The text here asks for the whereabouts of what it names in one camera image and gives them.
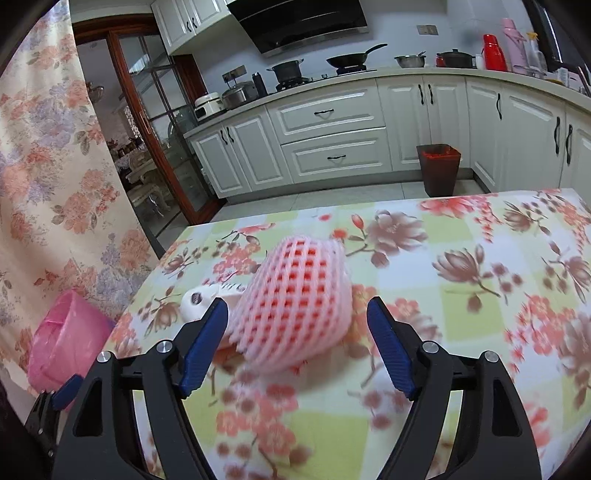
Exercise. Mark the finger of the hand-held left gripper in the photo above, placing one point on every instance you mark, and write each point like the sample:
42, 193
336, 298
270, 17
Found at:
67, 392

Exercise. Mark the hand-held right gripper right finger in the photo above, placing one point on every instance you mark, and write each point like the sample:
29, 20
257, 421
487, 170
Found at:
392, 350

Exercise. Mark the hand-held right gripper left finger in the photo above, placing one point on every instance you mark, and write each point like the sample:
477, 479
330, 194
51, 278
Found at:
201, 355

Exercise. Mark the pink trash bin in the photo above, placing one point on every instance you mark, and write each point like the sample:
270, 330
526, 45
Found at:
64, 341

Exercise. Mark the pink foam fruit net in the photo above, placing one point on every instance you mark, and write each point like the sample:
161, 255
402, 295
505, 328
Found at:
295, 300

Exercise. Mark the floral tablecloth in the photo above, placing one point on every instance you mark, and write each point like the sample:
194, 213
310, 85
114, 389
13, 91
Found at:
438, 277

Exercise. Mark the white carved chair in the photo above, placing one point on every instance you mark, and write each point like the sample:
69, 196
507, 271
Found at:
145, 184

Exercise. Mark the dark bin red liner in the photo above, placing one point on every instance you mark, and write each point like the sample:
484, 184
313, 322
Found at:
438, 170

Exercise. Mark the white cabinet drawer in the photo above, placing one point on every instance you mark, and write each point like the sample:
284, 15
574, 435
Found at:
325, 113
334, 152

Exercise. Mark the floral curtain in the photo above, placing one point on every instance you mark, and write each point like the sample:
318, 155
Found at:
51, 184

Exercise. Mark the white lower cabinets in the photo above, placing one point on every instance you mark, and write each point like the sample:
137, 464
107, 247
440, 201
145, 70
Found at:
438, 120

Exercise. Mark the white cabinets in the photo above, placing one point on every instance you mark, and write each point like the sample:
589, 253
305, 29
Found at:
194, 21
438, 120

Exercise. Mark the white rice cooker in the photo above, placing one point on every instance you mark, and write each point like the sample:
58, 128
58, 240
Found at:
207, 107

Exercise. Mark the silver pressure cooker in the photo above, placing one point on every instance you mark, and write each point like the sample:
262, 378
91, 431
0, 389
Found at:
238, 96

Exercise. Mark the wooden glass door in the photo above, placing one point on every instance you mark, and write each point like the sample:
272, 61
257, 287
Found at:
184, 92

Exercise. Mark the black bottle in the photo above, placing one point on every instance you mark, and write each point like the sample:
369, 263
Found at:
259, 85

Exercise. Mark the gas stove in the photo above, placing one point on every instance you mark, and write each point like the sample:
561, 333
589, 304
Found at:
318, 78

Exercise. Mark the steel bowl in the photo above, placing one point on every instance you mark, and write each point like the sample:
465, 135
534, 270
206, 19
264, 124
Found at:
408, 61

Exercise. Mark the black wok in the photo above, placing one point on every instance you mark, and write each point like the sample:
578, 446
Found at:
348, 59

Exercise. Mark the black cooking pot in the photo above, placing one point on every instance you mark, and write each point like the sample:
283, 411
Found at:
286, 73

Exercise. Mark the red black casserole pot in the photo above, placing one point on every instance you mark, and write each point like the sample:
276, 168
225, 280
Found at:
455, 60

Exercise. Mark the red thermos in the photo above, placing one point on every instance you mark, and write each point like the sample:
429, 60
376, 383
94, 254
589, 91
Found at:
495, 54

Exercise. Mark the clear bottle yellow top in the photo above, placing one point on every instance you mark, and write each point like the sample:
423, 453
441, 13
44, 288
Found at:
536, 57

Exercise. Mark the pink thermos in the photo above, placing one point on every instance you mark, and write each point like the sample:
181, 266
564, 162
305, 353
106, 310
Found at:
513, 46

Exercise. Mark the chrome faucet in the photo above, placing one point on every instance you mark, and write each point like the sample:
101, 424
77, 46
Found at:
584, 78

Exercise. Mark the white upper cabinets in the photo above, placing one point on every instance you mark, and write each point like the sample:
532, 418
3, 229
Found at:
194, 21

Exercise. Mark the black range hood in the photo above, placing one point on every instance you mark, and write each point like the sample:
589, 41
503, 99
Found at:
304, 23

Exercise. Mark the dark framed window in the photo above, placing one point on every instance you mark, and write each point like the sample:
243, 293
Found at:
549, 32

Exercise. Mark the double wall socket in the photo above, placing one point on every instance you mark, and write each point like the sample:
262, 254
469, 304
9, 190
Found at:
234, 74

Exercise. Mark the single wall socket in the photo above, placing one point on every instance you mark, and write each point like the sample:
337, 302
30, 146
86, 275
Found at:
426, 30

